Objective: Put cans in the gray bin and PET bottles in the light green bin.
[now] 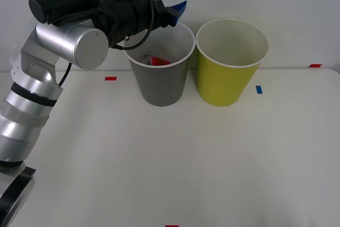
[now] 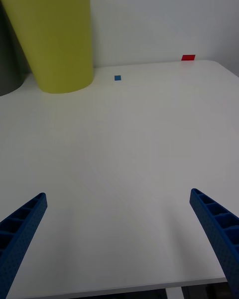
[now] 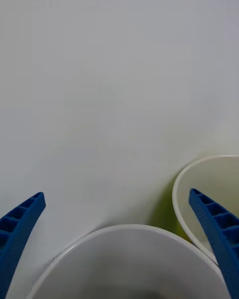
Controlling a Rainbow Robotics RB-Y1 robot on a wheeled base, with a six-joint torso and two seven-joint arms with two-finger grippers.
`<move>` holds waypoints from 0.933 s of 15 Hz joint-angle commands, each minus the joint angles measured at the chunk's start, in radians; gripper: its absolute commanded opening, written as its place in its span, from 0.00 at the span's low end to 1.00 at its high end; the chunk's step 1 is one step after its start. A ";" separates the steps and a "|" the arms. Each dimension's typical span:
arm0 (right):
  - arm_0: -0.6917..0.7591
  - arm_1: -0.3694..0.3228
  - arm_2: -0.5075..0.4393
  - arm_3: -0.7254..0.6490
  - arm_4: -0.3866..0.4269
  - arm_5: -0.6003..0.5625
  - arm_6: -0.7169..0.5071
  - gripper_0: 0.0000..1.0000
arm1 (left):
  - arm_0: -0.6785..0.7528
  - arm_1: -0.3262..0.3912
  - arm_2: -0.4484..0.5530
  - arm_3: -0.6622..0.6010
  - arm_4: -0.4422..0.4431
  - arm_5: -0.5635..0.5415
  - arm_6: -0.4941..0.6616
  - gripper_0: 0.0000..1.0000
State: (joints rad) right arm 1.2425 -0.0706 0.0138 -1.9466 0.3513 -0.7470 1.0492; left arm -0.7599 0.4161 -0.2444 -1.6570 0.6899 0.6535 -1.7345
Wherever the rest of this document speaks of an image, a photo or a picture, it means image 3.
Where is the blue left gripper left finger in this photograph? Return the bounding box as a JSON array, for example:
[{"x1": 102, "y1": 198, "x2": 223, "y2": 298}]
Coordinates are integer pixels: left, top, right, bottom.
[{"x1": 0, "y1": 191, "x2": 47, "y2": 299}]

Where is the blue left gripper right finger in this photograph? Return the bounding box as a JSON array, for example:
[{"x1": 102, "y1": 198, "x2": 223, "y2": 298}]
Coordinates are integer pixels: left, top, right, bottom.
[{"x1": 188, "y1": 188, "x2": 239, "y2": 299}]

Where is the yellow-green plastic waste bin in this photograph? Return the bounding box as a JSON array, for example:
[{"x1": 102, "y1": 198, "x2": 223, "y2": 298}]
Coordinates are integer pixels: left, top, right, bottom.
[{"x1": 159, "y1": 155, "x2": 239, "y2": 266}]

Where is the grey plastic waste bin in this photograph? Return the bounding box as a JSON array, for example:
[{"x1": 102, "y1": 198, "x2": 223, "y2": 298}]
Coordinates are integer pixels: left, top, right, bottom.
[{"x1": 24, "y1": 224, "x2": 234, "y2": 299}]

